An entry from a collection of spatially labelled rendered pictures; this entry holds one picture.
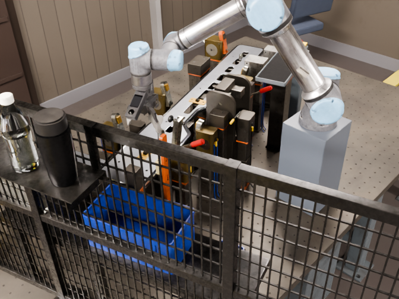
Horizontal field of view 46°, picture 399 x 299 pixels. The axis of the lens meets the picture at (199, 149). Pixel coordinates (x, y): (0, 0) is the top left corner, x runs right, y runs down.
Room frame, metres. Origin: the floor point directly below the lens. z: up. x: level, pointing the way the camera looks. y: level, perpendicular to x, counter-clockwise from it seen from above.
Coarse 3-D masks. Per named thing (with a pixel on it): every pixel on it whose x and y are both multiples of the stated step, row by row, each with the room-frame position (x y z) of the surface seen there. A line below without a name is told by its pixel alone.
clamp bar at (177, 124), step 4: (172, 116) 1.48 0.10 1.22; (180, 116) 1.48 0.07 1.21; (168, 120) 1.47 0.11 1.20; (172, 120) 1.47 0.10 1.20; (176, 120) 1.45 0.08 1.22; (180, 120) 1.46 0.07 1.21; (176, 124) 1.45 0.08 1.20; (180, 124) 1.45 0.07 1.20; (184, 124) 1.45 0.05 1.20; (176, 128) 1.45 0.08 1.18; (180, 128) 1.47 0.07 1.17; (172, 132) 1.46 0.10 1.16; (176, 132) 1.45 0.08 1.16; (180, 132) 1.48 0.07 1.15; (172, 136) 1.46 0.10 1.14; (176, 136) 1.45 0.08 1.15; (180, 136) 1.48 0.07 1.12; (172, 140) 1.46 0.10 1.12; (176, 140) 1.45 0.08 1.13; (176, 144) 1.46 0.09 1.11
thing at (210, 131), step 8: (208, 128) 1.62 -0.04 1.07; (216, 128) 1.61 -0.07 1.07; (200, 136) 1.59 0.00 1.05; (208, 136) 1.57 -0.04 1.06; (216, 136) 1.60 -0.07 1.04; (208, 144) 1.57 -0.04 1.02; (216, 144) 1.59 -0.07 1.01; (208, 152) 1.57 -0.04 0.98; (216, 152) 1.61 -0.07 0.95; (208, 176) 1.58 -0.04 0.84; (208, 184) 1.58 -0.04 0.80; (208, 192) 1.58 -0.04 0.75; (216, 192) 1.62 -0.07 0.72; (208, 200) 1.57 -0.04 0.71
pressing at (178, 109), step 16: (240, 48) 2.55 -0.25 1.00; (256, 48) 2.55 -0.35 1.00; (224, 64) 2.35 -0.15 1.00; (240, 64) 2.34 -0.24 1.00; (208, 80) 2.17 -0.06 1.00; (192, 96) 2.01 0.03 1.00; (176, 112) 1.86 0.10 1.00; (192, 112) 1.86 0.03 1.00; (144, 128) 1.74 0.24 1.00; (112, 160) 1.51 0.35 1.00; (128, 160) 1.50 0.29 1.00; (112, 176) 1.41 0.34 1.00
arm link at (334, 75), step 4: (320, 68) 1.63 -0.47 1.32; (324, 68) 1.63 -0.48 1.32; (328, 68) 1.63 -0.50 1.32; (332, 68) 1.63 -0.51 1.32; (324, 72) 1.58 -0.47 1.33; (328, 72) 1.58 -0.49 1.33; (332, 72) 1.58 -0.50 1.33; (336, 72) 1.58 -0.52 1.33; (324, 76) 1.55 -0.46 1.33; (328, 76) 1.55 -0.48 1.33; (332, 76) 1.55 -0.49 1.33; (336, 76) 1.56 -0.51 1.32; (332, 80) 1.55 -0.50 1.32; (336, 80) 1.55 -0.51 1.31; (336, 84) 1.53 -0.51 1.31
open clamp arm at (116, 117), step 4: (112, 116) 1.66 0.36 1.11; (116, 116) 1.66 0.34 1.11; (120, 116) 1.67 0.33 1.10; (112, 120) 1.66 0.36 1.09; (116, 120) 1.66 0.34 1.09; (120, 120) 1.66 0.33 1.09; (116, 124) 1.65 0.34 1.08; (120, 124) 1.67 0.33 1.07; (120, 128) 1.66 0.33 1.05; (124, 128) 1.68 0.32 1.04
